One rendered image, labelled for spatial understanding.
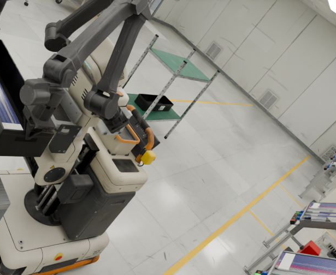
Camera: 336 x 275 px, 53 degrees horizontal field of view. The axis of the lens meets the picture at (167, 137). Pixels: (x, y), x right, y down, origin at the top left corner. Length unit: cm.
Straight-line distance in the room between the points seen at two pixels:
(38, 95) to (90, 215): 98
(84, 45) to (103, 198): 90
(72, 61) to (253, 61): 1009
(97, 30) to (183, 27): 1101
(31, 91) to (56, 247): 114
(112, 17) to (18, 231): 122
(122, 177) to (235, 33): 988
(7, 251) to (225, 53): 1010
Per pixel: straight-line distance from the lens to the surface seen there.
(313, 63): 1063
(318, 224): 327
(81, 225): 190
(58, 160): 162
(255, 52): 1101
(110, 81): 125
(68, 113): 151
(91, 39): 110
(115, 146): 175
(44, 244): 195
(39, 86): 101
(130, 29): 127
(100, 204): 179
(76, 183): 167
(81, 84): 150
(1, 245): 189
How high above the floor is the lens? 172
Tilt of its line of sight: 23 degrees down
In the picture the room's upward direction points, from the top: 39 degrees clockwise
